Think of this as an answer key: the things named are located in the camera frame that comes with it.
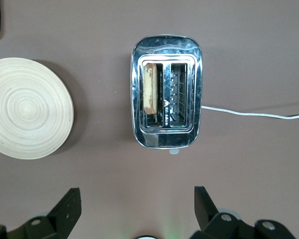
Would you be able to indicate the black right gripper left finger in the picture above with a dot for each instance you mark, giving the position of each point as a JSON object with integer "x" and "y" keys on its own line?
{"x": 64, "y": 211}

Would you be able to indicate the round wooden plate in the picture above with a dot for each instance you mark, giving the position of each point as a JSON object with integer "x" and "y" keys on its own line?
{"x": 27, "y": 109}

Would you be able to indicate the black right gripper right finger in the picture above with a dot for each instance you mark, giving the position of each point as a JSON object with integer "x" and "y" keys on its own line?
{"x": 205, "y": 209}

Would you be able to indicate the chrome and beige toaster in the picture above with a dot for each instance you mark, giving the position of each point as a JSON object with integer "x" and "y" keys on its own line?
{"x": 169, "y": 140}

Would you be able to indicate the brown bread slice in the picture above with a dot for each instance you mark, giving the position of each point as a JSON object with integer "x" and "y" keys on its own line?
{"x": 149, "y": 89}

